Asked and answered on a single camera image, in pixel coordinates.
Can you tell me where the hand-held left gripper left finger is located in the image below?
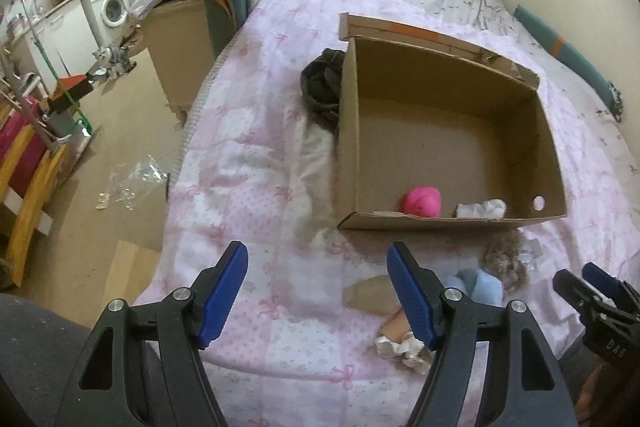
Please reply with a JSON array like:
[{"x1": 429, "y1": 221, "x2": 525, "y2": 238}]
[{"x1": 60, "y1": 241, "x2": 249, "y2": 427}]

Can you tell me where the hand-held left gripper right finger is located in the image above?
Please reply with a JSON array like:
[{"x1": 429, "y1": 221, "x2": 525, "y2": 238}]
[{"x1": 386, "y1": 241, "x2": 581, "y2": 427}]

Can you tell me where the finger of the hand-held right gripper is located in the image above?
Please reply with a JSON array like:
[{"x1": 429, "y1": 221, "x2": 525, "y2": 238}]
[
  {"x1": 582, "y1": 262, "x2": 640, "y2": 308},
  {"x1": 552, "y1": 269, "x2": 608, "y2": 333}
]

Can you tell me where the light blue plush toy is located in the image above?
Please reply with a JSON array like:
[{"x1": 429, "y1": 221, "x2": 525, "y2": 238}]
[{"x1": 445, "y1": 268, "x2": 505, "y2": 308}]

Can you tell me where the brown cardboard box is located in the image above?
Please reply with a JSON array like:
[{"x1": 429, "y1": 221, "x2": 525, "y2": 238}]
[{"x1": 335, "y1": 12, "x2": 568, "y2": 232}]

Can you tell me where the person's right hand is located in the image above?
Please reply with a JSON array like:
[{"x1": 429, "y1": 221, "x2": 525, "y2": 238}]
[{"x1": 582, "y1": 364, "x2": 608, "y2": 408}]

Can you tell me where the pink ball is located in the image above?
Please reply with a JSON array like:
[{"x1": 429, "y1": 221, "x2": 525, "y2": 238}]
[{"x1": 402, "y1": 187, "x2": 443, "y2": 219}]

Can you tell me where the white crumpled cloth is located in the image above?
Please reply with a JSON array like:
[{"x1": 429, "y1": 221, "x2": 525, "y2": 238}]
[{"x1": 455, "y1": 198, "x2": 507, "y2": 220}]

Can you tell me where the clear plastic bag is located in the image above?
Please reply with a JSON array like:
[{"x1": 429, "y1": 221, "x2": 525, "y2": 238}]
[{"x1": 97, "y1": 154, "x2": 171, "y2": 212}]

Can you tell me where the black white checked cloth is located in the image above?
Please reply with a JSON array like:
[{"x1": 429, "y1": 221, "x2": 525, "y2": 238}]
[{"x1": 607, "y1": 81, "x2": 626, "y2": 122}]

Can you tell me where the dark grey cloth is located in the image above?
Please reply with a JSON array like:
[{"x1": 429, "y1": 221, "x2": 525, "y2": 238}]
[{"x1": 0, "y1": 292, "x2": 166, "y2": 427}]

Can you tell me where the teal bolster pillow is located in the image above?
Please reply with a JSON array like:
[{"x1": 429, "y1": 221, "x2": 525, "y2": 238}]
[{"x1": 514, "y1": 4, "x2": 623, "y2": 118}]

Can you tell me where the black clothing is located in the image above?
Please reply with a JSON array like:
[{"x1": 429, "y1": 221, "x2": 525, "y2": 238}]
[{"x1": 300, "y1": 48, "x2": 348, "y2": 132}]

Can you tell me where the grey bucket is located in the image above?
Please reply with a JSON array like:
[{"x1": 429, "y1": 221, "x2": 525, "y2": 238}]
[{"x1": 42, "y1": 112, "x2": 76, "y2": 148}]

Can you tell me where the beige wooden cabinet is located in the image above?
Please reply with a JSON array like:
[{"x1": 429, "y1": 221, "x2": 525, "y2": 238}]
[{"x1": 140, "y1": 0, "x2": 216, "y2": 120}]

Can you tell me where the crimson cloth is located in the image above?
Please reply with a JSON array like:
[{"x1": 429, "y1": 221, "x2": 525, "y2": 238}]
[{"x1": 0, "y1": 107, "x2": 46, "y2": 198}]

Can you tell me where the grey tabby cat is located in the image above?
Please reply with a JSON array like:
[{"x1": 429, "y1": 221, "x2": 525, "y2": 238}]
[{"x1": 92, "y1": 44, "x2": 137, "y2": 80}]

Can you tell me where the teal orange cushion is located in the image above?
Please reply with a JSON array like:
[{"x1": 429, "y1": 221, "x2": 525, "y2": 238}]
[{"x1": 202, "y1": 0, "x2": 251, "y2": 58}]

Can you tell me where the white washing machine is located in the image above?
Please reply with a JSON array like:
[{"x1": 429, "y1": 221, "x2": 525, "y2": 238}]
[{"x1": 82, "y1": 0, "x2": 133, "y2": 45}]

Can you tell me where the white kitchen counter cabinet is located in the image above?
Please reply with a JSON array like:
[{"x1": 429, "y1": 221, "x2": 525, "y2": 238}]
[{"x1": 10, "y1": 0, "x2": 98, "y2": 78}]

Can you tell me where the yellow wooden frame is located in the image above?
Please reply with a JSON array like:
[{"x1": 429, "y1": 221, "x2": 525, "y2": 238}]
[{"x1": 0, "y1": 122, "x2": 68, "y2": 288}]

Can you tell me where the green handled mop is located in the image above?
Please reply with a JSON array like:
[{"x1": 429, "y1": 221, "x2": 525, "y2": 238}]
[{"x1": 15, "y1": 0, "x2": 93, "y2": 138}]

